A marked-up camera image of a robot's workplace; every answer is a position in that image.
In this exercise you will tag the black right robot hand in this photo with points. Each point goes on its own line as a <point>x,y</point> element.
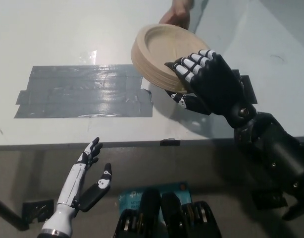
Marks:
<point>216,84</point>

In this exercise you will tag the teal router box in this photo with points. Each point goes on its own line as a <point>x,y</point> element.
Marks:
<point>132,198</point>

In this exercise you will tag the black metal bar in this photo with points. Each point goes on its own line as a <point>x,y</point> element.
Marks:
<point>8,213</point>

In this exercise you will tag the black tape patch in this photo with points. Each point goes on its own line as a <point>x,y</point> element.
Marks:
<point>247,86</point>

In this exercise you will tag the bare person hand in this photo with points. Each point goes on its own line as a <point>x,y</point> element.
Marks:
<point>178,12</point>

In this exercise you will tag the beige paper plate stack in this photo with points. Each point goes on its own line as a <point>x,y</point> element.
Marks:
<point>164,48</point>

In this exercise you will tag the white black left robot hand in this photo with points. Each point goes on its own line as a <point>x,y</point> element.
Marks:
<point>72,184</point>

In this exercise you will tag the grey duct tape patch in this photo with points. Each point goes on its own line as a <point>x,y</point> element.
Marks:
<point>80,94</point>

